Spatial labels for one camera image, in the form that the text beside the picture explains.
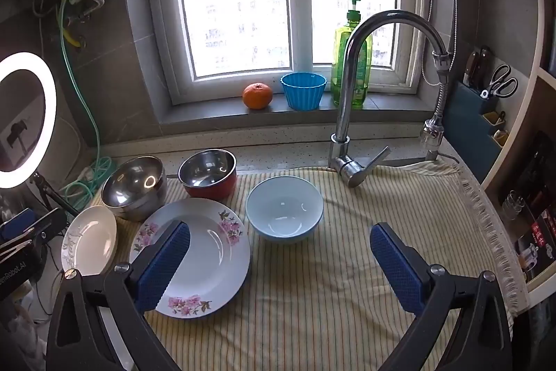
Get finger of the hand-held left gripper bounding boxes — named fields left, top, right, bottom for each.
left=25, top=208, right=67, bottom=245
left=0, top=208, right=36, bottom=243

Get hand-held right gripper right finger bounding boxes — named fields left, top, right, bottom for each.
left=369, top=222, right=513, bottom=371

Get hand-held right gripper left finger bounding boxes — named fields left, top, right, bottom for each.
left=46, top=220, right=192, bottom=371

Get pink blossom print plate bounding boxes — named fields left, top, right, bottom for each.
left=129, top=198, right=252, bottom=317

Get white plate grey leaf print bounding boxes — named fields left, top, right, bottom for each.
left=62, top=206, right=118, bottom=277

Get stainless steel bowl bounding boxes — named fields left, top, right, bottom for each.
left=101, top=156, right=168, bottom=221

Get red steel bowl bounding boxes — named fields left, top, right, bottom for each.
left=178, top=149, right=238, bottom=199

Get light blue bowl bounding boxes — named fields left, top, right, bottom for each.
left=245, top=175, right=324, bottom=242

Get black tripod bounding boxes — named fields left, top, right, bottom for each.
left=30, top=173, right=79, bottom=219

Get white power strip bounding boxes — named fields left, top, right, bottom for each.
left=72, top=167, right=100, bottom=185

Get yellow striped cloth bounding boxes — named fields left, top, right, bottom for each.
left=93, top=162, right=531, bottom=371

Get clear glass cup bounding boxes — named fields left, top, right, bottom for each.
left=501, top=191, right=526, bottom=219

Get flexible metal faucet sprayer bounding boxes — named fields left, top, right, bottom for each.
left=418, top=51, right=455, bottom=163

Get teal knife holder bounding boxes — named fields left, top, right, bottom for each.
left=443, top=80, right=505, bottom=180

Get printed dark box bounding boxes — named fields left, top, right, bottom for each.
left=515, top=132, right=556, bottom=280

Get chrome faucet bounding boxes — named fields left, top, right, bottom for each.
left=328, top=9, right=448, bottom=189

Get tangerine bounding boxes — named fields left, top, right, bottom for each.
left=242, top=82, right=273, bottom=110

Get wooden shelf unit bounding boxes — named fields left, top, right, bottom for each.
left=482, top=0, right=556, bottom=302

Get blue fluted cup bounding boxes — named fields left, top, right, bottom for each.
left=280, top=72, right=327, bottom=111

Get scissors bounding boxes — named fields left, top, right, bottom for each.
left=480, top=64, right=518, bottom=99

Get green dish soap bottle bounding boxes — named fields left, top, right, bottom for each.
left=331, top=0, right=373, bottom=110

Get green hose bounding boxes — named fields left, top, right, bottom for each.
left=58, top=0, right=116, bottom=207

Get ring light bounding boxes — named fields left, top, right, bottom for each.
left=0, top=51, right=58, bottom=190

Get yellow hose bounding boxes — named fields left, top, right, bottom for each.
left=58, top=0, right=83, bottom=48

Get dark handled knife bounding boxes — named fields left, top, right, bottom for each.
left=463, top=51, right=479, bottom=87
left=475, top=46, right=493, bottom=89

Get metal bead chain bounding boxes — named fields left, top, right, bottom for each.
left=421, top=0, right=459, bottom=87

